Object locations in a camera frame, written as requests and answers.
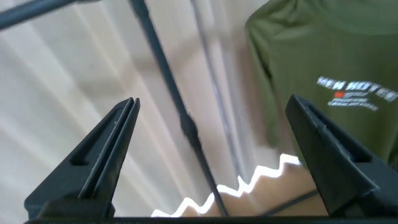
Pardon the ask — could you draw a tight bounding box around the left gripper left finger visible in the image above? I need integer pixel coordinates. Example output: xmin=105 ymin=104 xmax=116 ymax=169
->
xmin=24 ymin=96 xmax=141 ymax=218

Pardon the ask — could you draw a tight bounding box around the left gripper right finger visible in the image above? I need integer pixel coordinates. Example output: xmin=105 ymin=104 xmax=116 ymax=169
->
xmin=285 ymin=94 xmax=398 ymax=217

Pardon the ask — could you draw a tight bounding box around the green printed t-shirt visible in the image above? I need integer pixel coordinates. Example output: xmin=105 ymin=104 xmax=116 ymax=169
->
xmin=244 ymin=0 xmax=398 ymax=170

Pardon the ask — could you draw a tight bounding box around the black clothes rack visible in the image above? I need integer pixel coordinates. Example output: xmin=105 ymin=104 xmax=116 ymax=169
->
xmin=0 ymin=0 xmax=320 ymax=218

